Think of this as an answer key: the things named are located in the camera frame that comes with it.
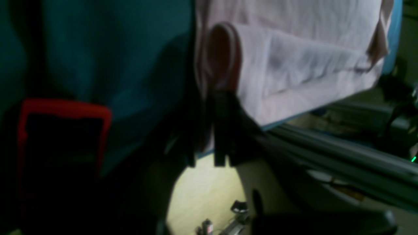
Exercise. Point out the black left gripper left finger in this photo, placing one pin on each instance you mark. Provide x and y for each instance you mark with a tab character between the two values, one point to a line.
136	192

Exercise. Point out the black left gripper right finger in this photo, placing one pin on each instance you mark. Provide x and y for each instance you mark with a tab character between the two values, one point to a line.
283	199

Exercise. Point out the pink T-shirt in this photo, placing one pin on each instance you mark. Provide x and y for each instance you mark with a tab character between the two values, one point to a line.
282	58

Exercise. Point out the orange black clamp upper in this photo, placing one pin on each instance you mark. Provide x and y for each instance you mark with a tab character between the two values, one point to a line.
61	145

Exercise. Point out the teal table cloth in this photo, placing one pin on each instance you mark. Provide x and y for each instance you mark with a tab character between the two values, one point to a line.
134	55

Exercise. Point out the aluminium frame rail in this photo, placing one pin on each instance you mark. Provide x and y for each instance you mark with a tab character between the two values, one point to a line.
371	147

